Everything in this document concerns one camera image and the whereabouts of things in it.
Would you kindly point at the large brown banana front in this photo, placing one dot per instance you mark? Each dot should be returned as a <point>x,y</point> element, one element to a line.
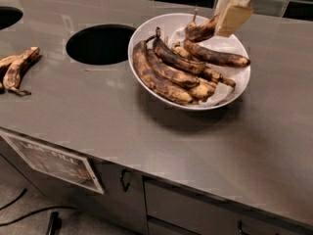
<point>160,85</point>

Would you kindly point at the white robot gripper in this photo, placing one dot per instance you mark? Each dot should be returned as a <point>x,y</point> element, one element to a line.
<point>230,18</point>

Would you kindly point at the brown banana on counter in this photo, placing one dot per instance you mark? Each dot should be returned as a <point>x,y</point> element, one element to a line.
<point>13,76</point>

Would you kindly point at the black drawer handle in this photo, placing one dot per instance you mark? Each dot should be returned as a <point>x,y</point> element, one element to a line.
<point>241,228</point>

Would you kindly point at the black stand on floor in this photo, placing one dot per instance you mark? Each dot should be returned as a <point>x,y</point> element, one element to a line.
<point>54,223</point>

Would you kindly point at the brown banana middle left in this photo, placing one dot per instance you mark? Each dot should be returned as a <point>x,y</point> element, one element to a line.
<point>176,76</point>

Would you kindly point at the framed landfill sign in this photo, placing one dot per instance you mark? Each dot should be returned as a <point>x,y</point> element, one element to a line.
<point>55,162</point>

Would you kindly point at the white ceramic bowl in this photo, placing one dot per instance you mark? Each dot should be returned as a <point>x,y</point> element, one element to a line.
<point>168,24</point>

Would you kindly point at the yellowish banana bottom right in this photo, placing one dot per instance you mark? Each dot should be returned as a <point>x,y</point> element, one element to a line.
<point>203,90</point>

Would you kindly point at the spotted overripe banana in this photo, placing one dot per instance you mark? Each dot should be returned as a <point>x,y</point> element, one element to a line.
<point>200,32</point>

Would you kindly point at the grey cabinet drawer front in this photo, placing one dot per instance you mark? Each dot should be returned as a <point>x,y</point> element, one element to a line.
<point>208,216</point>

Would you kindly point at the black cabinet door handle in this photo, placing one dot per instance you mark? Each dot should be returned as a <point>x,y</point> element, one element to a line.
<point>124,184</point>

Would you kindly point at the dark banana centre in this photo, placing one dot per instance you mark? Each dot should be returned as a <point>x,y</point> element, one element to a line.
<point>173,59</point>

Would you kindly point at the brown banana rear right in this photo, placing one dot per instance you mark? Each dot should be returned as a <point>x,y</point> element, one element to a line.
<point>214,57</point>

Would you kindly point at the small brown banana right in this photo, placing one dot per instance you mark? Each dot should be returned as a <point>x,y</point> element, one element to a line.
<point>208,72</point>

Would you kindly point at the white paper napkin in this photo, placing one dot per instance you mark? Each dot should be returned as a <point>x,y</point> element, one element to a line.
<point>222,91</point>

